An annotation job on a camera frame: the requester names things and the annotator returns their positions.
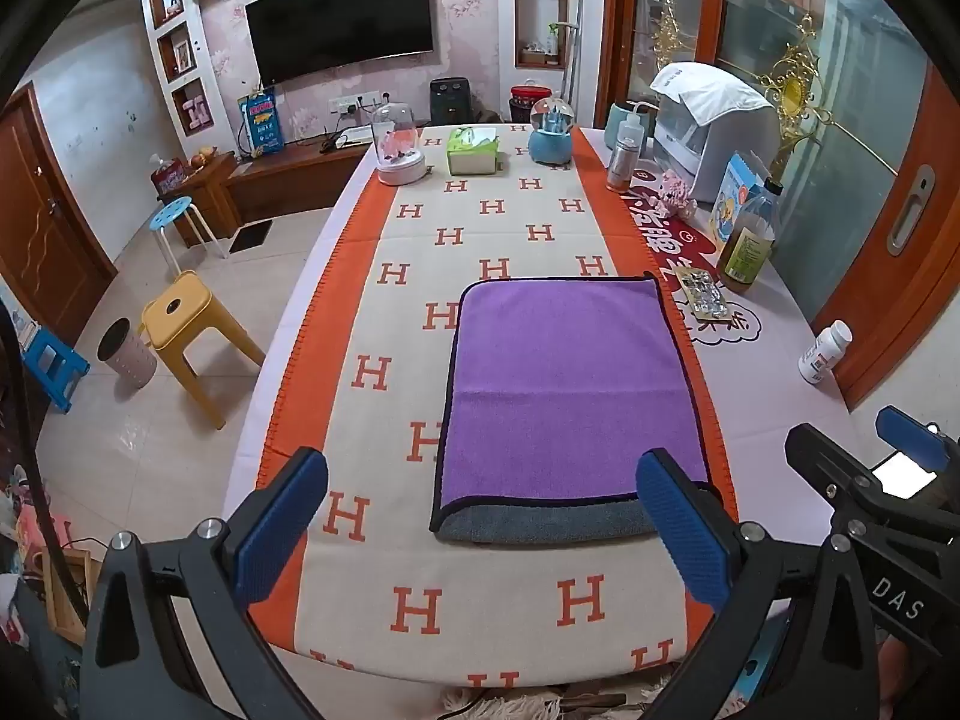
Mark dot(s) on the white printed tablecloth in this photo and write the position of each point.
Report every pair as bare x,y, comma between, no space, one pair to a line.
757,382

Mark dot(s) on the blue step stool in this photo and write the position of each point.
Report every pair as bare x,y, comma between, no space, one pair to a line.
52,360

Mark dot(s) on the blue snow globe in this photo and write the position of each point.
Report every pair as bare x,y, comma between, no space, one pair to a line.
551,139

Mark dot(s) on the purple towel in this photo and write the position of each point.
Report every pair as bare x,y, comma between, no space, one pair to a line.
570,390

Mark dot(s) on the yellow plastic stool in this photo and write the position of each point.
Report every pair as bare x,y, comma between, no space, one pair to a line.
184,315

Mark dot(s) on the green tissue box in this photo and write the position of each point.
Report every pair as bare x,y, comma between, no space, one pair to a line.
472,154

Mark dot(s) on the blue printed box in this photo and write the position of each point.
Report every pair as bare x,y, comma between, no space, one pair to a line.
261,124

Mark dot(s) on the oil bottle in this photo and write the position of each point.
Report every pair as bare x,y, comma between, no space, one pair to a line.
746,247

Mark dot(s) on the blue carton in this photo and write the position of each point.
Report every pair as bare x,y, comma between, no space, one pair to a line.
731,202

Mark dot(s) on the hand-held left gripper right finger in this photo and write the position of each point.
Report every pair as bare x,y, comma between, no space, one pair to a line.
684,526

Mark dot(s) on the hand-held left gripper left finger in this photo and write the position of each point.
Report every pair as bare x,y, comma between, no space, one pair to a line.
281,521

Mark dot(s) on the wooden door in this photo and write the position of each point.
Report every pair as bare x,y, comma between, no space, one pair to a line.
41,232

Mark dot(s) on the gold door ornament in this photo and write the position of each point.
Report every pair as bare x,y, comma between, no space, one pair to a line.
670,37
795,79

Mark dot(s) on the black heater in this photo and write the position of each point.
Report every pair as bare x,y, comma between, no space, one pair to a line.
450,101

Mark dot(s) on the white cloth cover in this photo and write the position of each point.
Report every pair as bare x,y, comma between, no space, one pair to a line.
712,94

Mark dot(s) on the light blue kettle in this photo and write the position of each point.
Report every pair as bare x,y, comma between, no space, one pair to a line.
616,120

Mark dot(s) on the black floor mat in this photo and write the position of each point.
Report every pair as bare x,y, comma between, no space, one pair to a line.
250,237

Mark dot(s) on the blister pill pack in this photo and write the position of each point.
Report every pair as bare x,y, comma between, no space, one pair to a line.
705,296

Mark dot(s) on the wooden frame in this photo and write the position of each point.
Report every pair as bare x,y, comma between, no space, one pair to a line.
75,600

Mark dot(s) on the white countertop appliance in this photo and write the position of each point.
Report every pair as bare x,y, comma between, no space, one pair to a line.
731,157

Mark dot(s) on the pink waste bin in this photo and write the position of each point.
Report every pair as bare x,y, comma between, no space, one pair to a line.
127,356

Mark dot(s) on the white pill bottle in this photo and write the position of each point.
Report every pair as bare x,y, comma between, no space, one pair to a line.
823,352

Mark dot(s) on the black television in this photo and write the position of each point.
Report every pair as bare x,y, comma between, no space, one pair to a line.
341,19

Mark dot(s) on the pink plush toy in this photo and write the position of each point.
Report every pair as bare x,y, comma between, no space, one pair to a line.
671,191

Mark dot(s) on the white wall socket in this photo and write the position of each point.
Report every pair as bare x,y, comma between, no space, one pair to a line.
358,101

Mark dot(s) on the wooden television cabinet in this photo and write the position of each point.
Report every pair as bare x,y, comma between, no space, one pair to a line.
285,176

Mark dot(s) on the glass dome ornament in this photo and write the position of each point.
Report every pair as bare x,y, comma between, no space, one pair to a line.
397,154

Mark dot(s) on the green spray bottle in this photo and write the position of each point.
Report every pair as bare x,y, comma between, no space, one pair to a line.
553,41

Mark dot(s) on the orange printed blanket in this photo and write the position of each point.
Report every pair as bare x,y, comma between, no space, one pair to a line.
375,300

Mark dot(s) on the red gift box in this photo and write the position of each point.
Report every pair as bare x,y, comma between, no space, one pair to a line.
169,178

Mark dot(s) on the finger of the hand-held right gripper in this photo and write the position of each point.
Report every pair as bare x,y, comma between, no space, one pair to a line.
911,433
821,457

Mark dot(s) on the white squeeze bottle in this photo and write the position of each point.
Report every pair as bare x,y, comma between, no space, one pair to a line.
637,124

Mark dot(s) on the blue round stool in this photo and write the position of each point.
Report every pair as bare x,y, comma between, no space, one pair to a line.
171,214

